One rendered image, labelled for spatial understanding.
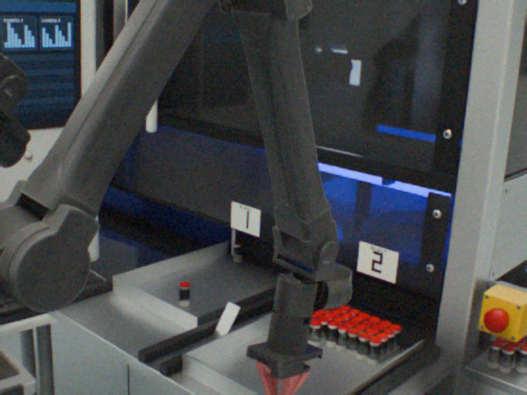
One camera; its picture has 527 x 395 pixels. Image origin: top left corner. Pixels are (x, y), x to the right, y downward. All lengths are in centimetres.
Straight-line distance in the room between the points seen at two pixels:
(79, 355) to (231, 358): 107
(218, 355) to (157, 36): 69
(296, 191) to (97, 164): 30
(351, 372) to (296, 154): 48
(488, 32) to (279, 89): 45
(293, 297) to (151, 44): 43
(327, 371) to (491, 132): 48
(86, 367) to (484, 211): 142
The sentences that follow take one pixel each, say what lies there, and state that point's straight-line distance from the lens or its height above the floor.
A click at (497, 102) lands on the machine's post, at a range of 112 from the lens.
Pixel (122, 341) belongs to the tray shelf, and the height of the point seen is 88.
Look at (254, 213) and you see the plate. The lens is 145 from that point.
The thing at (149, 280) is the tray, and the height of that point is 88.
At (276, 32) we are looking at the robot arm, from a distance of 76.
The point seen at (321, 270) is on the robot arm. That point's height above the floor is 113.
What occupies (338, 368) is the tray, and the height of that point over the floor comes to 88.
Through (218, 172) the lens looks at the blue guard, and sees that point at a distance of 151.
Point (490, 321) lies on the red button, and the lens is 116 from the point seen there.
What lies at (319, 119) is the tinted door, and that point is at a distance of 132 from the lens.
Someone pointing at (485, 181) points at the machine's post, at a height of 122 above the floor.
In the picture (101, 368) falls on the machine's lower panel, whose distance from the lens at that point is 212.
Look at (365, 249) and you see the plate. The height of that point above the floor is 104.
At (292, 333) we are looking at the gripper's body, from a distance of 94.
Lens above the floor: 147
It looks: 16 degrees down
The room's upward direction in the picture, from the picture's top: 3 degrees clockwise
